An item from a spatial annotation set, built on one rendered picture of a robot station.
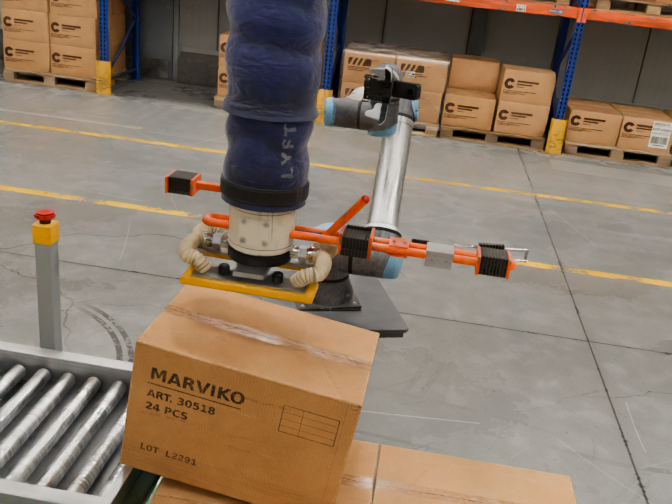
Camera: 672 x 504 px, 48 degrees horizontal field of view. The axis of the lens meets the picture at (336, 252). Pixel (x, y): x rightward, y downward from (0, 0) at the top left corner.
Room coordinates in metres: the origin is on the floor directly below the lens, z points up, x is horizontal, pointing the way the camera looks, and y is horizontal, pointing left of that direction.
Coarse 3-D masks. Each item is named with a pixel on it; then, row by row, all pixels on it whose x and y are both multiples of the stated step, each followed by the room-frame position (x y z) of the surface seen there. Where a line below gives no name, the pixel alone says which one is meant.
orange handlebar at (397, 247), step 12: (204, 216) 1.84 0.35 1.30; (216, 216) 1.86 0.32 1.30; (228, 216) 1.86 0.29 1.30; (228, 228) 1.82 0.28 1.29; (300, 228) 1.84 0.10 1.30; (312, 228) 1.84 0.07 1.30; (312, 240) 1.80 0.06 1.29; (324, 240) 1.79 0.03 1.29; (336, 240) 1.79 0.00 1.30; (384, 240) 1.82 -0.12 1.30; (396, 240) 1.81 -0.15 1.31; (408, 240) 1.82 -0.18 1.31; (384, 252) 1.78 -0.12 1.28; (396, 252) 1.78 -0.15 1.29; (408, 252) 1.77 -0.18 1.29; (420, 252) 1.77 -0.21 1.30; (456, 252) 1.80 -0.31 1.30; (468, 252) 1.80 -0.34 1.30; (468, 264) 1.76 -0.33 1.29
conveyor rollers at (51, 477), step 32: (0, 384) 2.08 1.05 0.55; (32, 384) 2.10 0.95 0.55; (64, 384) 2.13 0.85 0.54; (96, 384) 2.16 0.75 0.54; (0, 416) 1.92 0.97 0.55; (32, 416) 1.93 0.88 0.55; (64, 416) 1.95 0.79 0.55; (96, 416) 1.97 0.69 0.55; (0, 448) 1.77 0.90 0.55; (32, 448) 1.78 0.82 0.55; (64, 448) 1.80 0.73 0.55; (96, 448) 1.82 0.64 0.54
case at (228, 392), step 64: (192, 320) 1.84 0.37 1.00; (256, 320) 1.91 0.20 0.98; (320, 320) 2.00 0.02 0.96; (192, 384) 1.66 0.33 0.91; (256, 384) 1.64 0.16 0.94; (320, 384) 1.66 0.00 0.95; (128, 448) 1.68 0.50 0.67; (192, 448) 1.66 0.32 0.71; (256, 448) 1.63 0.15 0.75; (320, 448) 1.61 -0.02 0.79
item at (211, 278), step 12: (228, 264) 1.76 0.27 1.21; (192, 276) 1.73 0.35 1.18; (204, 276) 1.72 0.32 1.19; (216, 276) 1.73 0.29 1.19; (228, 276) 1.74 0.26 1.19; (276, 276) 1.73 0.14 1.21; (216, 288) 1.70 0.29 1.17; (228, 288) 1.70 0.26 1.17; (240, 288) 1.70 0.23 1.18; (252, 288) 1.70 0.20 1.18; (264, 288) 1.70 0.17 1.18; (276, 288) 1.70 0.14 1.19; (288, 288) 1.71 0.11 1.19; (300, 288) 1.72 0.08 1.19; (312, 288) 1.73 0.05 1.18; (288, 300) 1.69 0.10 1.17; (300, 300) 1.68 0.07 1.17; (312, 300) 1.69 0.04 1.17
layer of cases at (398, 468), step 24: (360, 456) 1.92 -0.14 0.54; (384, 456) 1.93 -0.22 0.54; (408, 456) 1.95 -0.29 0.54; (432, 456) 1.96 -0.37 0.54; (168, 480) 1.72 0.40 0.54; (360, 480) 1.81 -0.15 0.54; (384, 480) 1.82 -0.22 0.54; (408, 480) 1.83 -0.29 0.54; (432, 480) 1.85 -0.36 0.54; (456, 480) 1.86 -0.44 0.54; (480, 480) 1.87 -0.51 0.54; (504, 480) 1.88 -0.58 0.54; (528, 480) 1.90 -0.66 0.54; (552, 480) 1.91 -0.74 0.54
